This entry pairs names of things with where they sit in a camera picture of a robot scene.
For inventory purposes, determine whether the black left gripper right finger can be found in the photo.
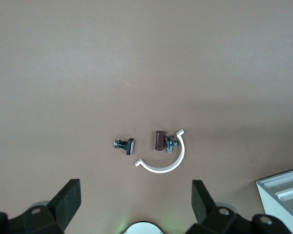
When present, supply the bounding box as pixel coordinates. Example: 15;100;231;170
191;179;251;234

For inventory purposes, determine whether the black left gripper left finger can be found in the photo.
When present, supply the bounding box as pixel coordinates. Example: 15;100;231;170
21;178;82;234

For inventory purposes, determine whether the white curved pipe clamp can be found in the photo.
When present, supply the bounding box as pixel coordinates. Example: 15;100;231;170
134;128;186;174

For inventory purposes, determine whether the small dark brown block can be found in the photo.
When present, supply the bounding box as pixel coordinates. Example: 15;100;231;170
152;130;180;155

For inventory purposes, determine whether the brown table cover mat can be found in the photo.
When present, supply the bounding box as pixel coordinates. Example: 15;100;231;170
0;0;293;234

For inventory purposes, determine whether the small black switch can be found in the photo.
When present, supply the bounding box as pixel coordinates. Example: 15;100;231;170
112;137;137;156

